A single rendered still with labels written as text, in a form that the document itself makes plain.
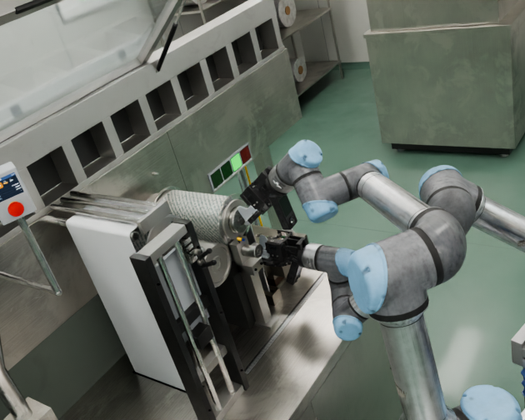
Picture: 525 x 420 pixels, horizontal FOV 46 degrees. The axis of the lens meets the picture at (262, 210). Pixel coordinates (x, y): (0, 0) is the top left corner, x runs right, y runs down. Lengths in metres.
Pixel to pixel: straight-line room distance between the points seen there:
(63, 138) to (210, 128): 0.59
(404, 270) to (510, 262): 2.39
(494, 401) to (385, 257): 0.44
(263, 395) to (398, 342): 0.59
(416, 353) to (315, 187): 0.47
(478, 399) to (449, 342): 1.64
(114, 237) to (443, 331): 1.96
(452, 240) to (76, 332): 1.12
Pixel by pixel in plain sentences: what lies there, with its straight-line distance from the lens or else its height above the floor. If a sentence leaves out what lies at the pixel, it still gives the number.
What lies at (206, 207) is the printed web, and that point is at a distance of 1.74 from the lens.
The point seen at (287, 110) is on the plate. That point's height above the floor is 1.22.
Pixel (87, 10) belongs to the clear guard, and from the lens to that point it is 1.44.
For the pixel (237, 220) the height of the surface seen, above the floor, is 1.25.
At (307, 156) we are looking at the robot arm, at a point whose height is 1.48.
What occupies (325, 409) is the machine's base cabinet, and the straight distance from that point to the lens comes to 1.84.
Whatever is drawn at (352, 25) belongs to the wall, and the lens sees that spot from 6.59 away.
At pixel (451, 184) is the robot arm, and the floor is 1.32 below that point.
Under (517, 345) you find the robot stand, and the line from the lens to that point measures 1.92.
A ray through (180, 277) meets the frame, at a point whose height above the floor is 1.31.
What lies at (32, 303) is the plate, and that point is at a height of 1.25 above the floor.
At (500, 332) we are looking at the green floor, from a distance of 3.07.
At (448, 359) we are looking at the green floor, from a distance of 2.95.
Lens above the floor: 2.09
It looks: 29 degrees down
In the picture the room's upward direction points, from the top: 16 degrees counter-clockwise
